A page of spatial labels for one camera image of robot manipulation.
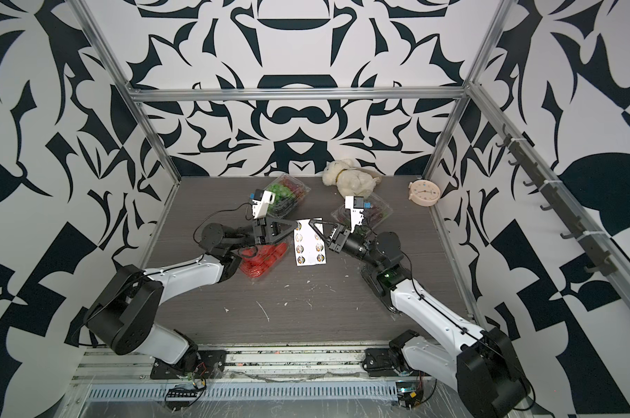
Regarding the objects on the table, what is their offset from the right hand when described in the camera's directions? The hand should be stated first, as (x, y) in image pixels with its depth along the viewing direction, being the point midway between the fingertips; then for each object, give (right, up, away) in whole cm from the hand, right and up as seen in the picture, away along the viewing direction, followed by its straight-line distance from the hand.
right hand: (310, 224), depth 64 cm
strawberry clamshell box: (-19, -14, +24) cm, 33 cm away
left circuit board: (-36, -48, +8) cm, 61 cm away
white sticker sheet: (0, -6, +1) cm, 6 cm away
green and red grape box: (-9, +9, +40) cm, 42 cm away
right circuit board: (+26, -46, +7) cm, 53 cm away
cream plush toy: (+15, +14, +41) cm, 46 cm away
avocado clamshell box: (+18, -18, -6) cm, 26 cm away
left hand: (-4, 0, 0) cm, 4 cm away
